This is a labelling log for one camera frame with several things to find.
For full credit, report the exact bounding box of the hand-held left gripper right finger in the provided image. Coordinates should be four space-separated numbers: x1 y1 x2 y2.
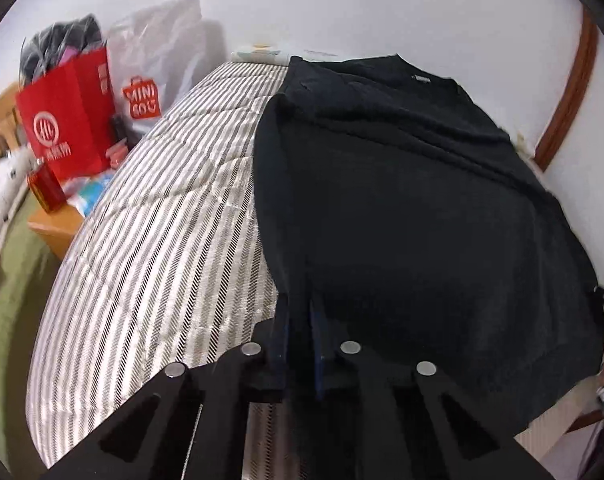
282 299 554 480

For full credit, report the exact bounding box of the light blue packet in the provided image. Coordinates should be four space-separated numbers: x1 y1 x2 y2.
66 177 116 218

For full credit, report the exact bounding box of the brown wooden baseboard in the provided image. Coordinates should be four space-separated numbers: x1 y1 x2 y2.
566 407 604 433

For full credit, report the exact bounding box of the white printed pad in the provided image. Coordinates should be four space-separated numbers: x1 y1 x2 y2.
231 44 291 66

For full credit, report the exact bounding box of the black sweatshirt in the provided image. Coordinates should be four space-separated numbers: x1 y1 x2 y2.
254 55 604 436

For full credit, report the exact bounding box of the pink small container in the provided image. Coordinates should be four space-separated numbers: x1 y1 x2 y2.
106 141 132 168

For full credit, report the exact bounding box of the green bedsheet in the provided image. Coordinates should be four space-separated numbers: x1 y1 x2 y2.
0 195 65 466

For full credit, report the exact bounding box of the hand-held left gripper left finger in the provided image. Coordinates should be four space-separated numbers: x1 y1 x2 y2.
39 294 297 480

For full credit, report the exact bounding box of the dark plastic bag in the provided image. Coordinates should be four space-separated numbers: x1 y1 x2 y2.
19 14 105 87

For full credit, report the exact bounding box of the red paper bag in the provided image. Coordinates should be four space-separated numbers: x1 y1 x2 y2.
16 47 118 182

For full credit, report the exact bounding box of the white plastic shopping bag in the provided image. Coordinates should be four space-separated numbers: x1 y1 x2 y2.
104 0 209 135

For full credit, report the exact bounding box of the striped quilted cover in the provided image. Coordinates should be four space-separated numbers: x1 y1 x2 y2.
26 60 303 480

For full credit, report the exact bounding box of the brown wooden door frame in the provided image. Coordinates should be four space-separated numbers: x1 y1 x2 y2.
533 7 599 172

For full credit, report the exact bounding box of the red box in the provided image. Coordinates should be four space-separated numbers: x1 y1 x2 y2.
26 159 67 212

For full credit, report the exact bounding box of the wooden headboard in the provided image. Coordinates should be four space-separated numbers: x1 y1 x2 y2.
0 94 28 162

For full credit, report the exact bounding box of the wooden nightstand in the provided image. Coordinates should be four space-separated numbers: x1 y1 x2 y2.
28 200 113 262

